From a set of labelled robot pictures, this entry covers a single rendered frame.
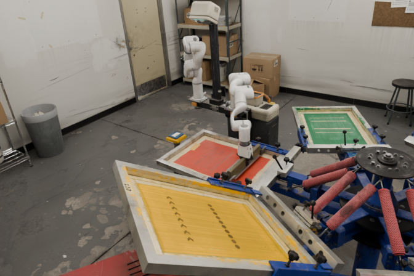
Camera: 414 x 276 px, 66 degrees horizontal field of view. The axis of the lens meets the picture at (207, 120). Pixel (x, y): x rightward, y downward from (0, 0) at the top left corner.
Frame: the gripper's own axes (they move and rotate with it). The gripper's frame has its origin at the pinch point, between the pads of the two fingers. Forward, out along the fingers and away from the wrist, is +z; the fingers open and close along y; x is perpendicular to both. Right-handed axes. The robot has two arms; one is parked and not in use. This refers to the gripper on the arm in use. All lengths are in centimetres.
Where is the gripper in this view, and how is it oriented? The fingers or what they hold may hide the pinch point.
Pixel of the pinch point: (244, 162)
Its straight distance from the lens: 227.2
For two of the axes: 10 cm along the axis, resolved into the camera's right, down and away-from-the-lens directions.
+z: 0.7, 9.1, 4.2
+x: -6.0, 3.7, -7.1
